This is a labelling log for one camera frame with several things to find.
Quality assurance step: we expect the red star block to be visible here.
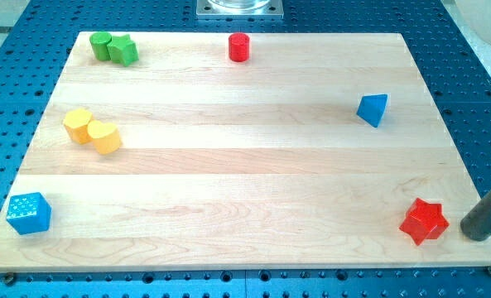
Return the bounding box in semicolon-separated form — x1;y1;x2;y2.
399;198;450;246

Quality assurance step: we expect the green star block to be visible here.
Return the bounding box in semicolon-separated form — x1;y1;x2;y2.
107;34;139;66

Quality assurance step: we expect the wooden board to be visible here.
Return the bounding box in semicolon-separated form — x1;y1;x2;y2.
0;31;491;272

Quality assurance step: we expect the red cylinder block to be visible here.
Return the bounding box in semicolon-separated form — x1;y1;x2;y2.
228;32;250;62

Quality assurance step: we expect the blue triangle block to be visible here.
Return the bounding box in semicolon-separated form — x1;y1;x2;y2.
356;94;388;127

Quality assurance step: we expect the yellow heart block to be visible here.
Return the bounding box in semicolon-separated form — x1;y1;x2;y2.
88;120;122;155

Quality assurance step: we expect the yellow hexagon block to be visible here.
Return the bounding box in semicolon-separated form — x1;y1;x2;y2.
63;108;94;144

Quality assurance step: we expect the green cylinder block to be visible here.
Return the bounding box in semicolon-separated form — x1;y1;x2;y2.
89;31;112;61

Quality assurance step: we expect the blue cube block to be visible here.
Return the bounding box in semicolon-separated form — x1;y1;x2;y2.
6;192;51;235

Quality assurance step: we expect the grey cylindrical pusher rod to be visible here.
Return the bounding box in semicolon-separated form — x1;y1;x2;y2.
460;190;491;242

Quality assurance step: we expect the white round object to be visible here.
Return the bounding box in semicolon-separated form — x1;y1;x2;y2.
455;0;491;45

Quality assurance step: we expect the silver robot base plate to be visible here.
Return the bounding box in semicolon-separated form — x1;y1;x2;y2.
195;0;284;19

